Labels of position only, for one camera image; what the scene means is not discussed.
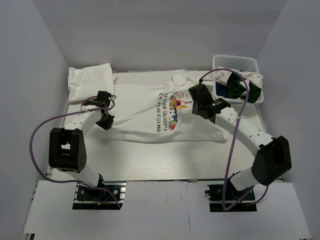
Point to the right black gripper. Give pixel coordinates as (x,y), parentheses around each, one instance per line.
(194,111)

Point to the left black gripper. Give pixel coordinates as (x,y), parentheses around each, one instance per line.
(107,125)

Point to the dark green white t shirt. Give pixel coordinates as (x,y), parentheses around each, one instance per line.
(237,88)

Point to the white graphic t shirt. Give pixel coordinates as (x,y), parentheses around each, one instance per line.
(160,113)

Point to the white plastic laundry basket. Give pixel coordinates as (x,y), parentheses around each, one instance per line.
(239,63)

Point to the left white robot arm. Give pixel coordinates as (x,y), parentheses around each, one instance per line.
(67,150)

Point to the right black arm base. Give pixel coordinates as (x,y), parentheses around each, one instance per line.
(214,192)

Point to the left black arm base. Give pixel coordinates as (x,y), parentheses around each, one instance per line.
(90,199)

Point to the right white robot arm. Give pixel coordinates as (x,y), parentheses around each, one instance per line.
(272,156)

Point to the blue t shirt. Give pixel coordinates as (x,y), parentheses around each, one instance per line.
(221,90)

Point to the folded white t shirt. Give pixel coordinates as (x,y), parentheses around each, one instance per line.
(86,82)

